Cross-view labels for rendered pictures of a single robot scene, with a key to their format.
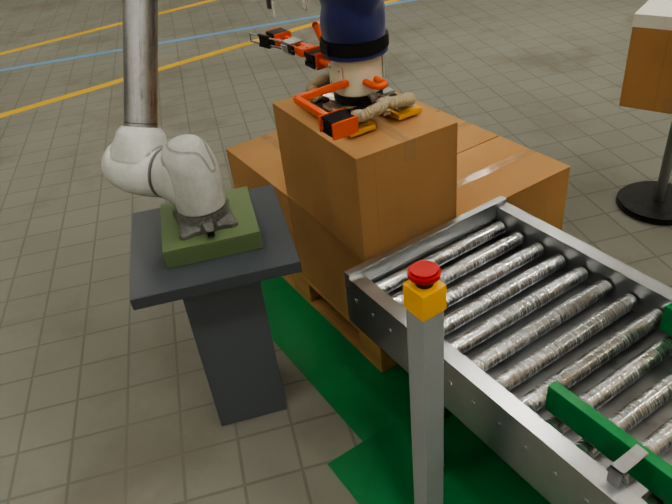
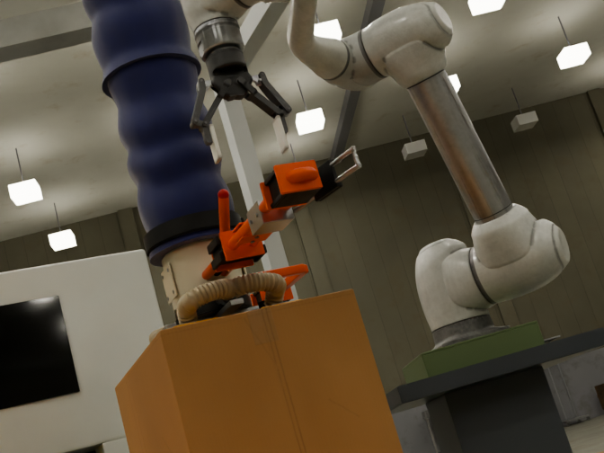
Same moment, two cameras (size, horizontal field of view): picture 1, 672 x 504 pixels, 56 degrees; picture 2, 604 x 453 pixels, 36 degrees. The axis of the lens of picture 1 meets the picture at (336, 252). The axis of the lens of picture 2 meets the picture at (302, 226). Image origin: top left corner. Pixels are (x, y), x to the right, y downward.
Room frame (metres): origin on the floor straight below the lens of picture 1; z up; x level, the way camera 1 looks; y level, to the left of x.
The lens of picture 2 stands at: (4.11, 0.21, 0.63)
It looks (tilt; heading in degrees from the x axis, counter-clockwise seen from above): 14 degrees up; 183
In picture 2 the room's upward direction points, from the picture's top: 17 degrees counter-clockwise
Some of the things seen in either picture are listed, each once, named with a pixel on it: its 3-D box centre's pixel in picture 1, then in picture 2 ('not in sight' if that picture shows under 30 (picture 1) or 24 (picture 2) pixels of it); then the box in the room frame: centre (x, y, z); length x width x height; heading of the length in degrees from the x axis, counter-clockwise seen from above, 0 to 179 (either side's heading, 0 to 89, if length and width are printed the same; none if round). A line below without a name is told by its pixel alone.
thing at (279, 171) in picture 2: (278, 36); (290, 185); (2.63, 0.13, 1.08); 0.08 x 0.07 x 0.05; 28
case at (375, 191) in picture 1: (362, 161); (246, 431); (2.11, -0.14, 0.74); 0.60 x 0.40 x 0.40; 26
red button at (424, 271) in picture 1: (424, 276); not in sight; (1.04, -0.18, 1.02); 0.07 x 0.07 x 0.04
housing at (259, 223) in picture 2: (292, 45); (270, 216); (2.51, 0.07, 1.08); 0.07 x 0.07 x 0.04; 28
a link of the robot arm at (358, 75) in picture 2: not in sight; (353, 66); (1.96, 0.33, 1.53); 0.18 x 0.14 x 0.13; 154
